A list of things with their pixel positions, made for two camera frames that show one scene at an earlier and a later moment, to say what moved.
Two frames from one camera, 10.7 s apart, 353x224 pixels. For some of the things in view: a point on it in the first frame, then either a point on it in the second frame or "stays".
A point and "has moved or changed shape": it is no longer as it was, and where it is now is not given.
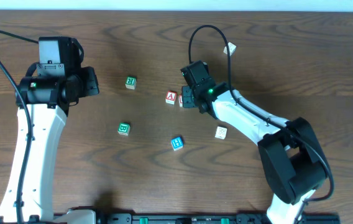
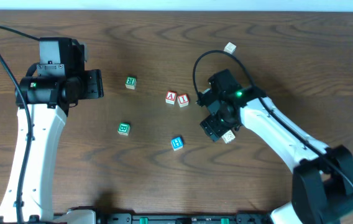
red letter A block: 170,98 stays
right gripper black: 187,97 → 211,128
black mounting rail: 102,217 stays
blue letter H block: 177,143 stays
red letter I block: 180,100 stays
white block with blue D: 221,132 has moved or changed shape
